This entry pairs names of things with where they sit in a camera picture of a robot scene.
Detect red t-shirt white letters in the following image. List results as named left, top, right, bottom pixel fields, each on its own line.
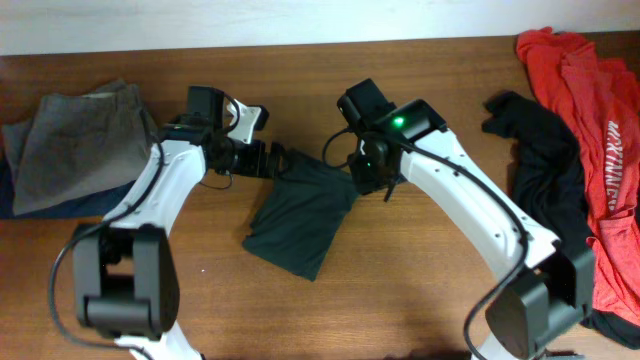
left=516, top=27, right=639, bottom=325

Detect black garment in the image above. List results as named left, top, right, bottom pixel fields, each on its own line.
left=482, top=90, right=596, bottom=261

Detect dark green t-shirt white letters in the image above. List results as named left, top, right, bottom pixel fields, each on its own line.
left=242, top=150, right=358, bottom=281

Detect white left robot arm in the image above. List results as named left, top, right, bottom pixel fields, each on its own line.
left=71, top=124, right=285, bottom=359

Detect grey folded trousers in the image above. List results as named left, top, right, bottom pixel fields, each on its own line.
left=2, top=80, right=156, bottom=215

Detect navy folded garment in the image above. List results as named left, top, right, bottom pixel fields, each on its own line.
left=1, top=158, right=134, bottom=220

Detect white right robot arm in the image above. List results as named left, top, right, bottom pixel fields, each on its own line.
left=338, top=96, right=594, bottom=359

